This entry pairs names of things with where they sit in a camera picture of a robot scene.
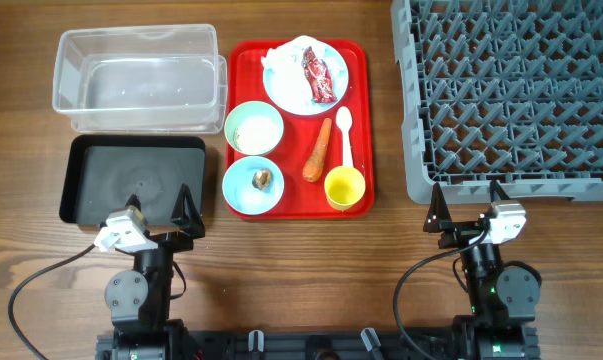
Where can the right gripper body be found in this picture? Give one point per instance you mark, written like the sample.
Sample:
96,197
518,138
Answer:
464,236

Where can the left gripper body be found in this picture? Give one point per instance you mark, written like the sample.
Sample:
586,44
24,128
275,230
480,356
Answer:
174,240

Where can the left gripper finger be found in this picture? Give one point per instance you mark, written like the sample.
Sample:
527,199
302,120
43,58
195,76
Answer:
185,214
134,201

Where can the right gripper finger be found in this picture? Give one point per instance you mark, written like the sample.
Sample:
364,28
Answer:
496,192
438,218

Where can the light blue small bowl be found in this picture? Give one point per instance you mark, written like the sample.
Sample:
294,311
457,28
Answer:
240,193

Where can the brown mushroom scrap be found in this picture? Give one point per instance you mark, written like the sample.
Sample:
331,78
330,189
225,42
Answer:
262,179

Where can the yellow cup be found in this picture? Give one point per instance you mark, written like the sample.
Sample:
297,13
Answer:
344,186

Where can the mint green bowl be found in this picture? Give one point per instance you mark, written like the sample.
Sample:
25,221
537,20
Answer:
250,109

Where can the orange carrot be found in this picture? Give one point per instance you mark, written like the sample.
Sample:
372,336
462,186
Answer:
313,167

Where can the red snack wrapper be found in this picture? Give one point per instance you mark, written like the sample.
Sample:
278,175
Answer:
318,77

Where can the white napkin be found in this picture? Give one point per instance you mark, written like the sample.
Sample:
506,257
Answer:
286,70

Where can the white rice pile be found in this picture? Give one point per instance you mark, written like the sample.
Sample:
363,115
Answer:
256,135

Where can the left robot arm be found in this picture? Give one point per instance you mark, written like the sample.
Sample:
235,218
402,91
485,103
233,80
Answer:
139,299

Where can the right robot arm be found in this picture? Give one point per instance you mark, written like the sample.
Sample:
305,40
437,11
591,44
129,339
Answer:
503,295

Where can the black waste tray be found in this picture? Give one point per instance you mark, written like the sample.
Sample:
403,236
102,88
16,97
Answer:
103,171

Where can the grey dishwasher rack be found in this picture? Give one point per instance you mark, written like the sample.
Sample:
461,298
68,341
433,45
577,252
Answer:
506,90

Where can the clear plastic bin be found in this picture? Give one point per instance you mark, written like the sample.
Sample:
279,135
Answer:
141,79

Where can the red serving tray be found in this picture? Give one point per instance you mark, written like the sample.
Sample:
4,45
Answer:
303,200

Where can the white plastic spoon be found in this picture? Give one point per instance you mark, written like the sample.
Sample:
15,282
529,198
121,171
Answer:
344,122

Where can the light blue plate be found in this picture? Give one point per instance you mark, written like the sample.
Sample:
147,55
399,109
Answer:
291,95

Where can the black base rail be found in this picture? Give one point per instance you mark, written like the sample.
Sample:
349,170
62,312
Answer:
439,343

